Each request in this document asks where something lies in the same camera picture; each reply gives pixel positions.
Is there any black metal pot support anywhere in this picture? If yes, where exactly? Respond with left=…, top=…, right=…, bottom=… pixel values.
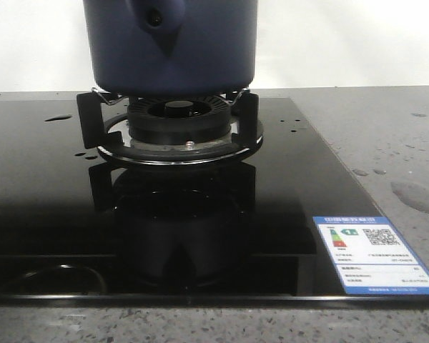
left=77, top=89, right=263, bottom=166

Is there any dark blue cooking pot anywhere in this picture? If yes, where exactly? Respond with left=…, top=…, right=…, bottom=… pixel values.
left=83, top=0, right=258, bottom=96

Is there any black gas burner head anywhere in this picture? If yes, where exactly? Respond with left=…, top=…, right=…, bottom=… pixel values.
left=127, top=96, right=231, bottom=145

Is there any black glass gas cooktop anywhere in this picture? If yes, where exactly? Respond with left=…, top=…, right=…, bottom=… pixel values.
left=0, top=99, right=429, bottom=308

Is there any blue white energy label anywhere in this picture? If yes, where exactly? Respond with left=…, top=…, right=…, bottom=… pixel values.
left=313, top=217, right=429, bottom=296

